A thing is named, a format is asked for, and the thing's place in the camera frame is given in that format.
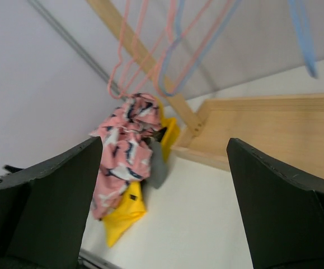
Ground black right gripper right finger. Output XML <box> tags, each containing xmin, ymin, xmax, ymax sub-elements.
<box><xmin>227</xmin><ymin>138</ymin><xmax>324</xmax><ymax>268</ymax></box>

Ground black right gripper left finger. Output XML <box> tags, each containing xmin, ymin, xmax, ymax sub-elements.
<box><xmin>0</xmin><ymin>137</ymin><xmax>102</xmax><ymax>268</ymax></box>

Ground yellow shorts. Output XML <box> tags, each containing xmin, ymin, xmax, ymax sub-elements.
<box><xmin>102</xmin><ymin>182</ymin><xmax>147</xmax><ymax>248</ymax></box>

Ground pink patterned shorts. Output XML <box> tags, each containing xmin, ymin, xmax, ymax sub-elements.
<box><xmin>90</xmin><ymin>94</ymin><xmax>162</xmax><ymax>220</ymax></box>

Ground grey shorts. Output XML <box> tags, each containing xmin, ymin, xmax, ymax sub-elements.
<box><xmin>147</xmin><ymin>140</ymin><xmax>168</xmax><ymax>189</ymax></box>

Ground blue hanger with grey shorts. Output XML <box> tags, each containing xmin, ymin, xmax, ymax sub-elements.
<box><xmin>156</xmin><ymin>1</ymin><xmax>241</xmax><ymax>97</ymax></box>

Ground wooden clothes rack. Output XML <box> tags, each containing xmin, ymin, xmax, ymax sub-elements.
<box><xmin>86</xmin><ymin>0</ymin><xmax>324</xmax><ymax>173</ymax></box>

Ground aluminium corner post left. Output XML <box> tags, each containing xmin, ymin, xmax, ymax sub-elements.
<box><xmin>27</xmin><ymin>0</ymin><xmax>110</xmax><ymax>84</ymax></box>

